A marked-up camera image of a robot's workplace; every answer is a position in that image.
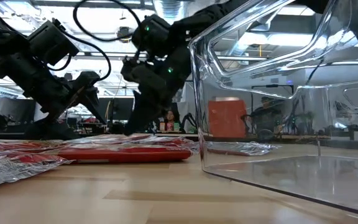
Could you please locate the orange panel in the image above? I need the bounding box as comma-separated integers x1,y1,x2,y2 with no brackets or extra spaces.
208,98,248,139

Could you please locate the black right arm cable loop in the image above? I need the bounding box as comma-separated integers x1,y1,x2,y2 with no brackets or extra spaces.
72,0,143,43

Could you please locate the dark partition panel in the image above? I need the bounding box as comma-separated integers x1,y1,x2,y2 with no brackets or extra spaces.
0,98,37,125

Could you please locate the long ceiling light strip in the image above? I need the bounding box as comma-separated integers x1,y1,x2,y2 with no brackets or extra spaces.
73,51,142,60

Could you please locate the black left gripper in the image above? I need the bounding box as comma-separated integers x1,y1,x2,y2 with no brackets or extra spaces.
0,52,108,140

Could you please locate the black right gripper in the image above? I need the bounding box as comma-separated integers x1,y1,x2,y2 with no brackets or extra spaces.
121,46,193,136

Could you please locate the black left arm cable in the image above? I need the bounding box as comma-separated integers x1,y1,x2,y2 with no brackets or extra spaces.
53,19,112,82

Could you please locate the black computer monitor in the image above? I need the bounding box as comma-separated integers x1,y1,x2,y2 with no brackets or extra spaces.
97,96,135,123

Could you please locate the silver ventilation duct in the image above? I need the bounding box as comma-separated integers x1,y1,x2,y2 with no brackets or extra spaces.
152,0,195,20

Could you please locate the black ceiling device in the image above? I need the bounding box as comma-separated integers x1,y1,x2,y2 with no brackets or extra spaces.
116,26,132,40

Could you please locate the thin black cable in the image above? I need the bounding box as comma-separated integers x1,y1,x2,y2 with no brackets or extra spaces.
305,58,324,86

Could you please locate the clear plastic basket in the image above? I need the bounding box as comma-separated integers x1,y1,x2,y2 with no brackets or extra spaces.
188,0,358,220

